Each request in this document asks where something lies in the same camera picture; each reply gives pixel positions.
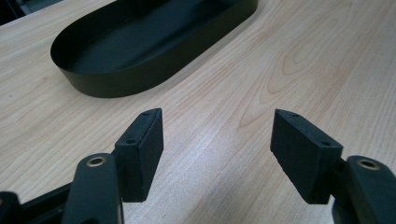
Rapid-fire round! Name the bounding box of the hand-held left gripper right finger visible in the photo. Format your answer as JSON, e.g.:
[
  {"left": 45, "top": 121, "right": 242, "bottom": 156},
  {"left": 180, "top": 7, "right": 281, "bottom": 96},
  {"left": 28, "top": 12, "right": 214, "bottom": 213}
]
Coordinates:
[{"left": 269, "top": 108, "right": 344, "bottom": 205}]

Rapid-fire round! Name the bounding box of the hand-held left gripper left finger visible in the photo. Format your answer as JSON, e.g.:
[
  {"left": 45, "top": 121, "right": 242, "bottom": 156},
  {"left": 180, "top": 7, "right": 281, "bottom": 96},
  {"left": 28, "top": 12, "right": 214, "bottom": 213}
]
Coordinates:
[{"left": 114, "top": 107, "right": 165, "bottom": 203}]

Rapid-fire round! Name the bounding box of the black oval stand base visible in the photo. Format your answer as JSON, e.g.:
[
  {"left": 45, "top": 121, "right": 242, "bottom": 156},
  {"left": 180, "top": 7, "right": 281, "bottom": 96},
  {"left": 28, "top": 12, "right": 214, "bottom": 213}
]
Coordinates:
[{"left": 49, "top": 0, "right": 259, "bottom": 99}]

